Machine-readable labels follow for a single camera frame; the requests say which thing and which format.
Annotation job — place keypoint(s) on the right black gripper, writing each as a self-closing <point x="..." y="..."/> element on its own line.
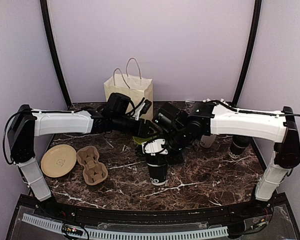
<point x="178" y="159"/>

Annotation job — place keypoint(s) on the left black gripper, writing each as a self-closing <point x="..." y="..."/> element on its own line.
<point x="146" y="125"/>

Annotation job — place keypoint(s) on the black paper coffee cup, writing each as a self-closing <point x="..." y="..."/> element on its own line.
<point x="235" y="151"/>

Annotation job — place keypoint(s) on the black plastic cup lid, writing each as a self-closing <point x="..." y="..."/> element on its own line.
<point x="157" y="160"/>

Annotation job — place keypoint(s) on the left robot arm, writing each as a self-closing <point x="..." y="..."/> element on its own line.
<point x="23" y="126"/>

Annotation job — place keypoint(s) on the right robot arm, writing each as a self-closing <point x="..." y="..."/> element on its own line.
<point x="215" y="117"/>

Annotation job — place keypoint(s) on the green bowl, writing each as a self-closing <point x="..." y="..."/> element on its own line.
<point x="138" y="140"/>

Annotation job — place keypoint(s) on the white paper cup holder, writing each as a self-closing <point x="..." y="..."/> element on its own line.
<point x="207" y="141"/>

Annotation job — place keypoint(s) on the cream paper carry bag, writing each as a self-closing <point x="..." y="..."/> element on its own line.
<point x="135" y="87"/>

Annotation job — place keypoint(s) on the white wrapped straws bundle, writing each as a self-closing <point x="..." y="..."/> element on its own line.
<point x="215" y="101"/>

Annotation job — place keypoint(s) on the brown cardboard cup carrier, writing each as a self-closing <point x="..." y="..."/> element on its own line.
<point x="94" y="172"/>

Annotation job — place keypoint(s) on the beige round plate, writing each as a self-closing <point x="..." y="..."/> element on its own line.
<point x="58" y="161"/>

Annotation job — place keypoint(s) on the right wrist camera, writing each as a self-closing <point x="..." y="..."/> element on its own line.
<point x="152" y="147"/>

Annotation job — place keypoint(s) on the black front rail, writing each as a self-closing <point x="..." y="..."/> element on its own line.
<point x="166" y="203"/>

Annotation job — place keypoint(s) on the right black frame post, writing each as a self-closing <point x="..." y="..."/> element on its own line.
<point x="248" y="52"/>

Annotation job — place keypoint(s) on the black frame post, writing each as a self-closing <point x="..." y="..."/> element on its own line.
<point x="53" y="51"/>
<point x="248" y="52"/>

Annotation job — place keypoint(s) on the grey slotted cable duct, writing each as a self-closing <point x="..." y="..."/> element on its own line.
<point x="111" y="231"/>

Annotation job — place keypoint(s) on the left black frame post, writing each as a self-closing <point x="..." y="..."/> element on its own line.
<point x="53" y="51"/>

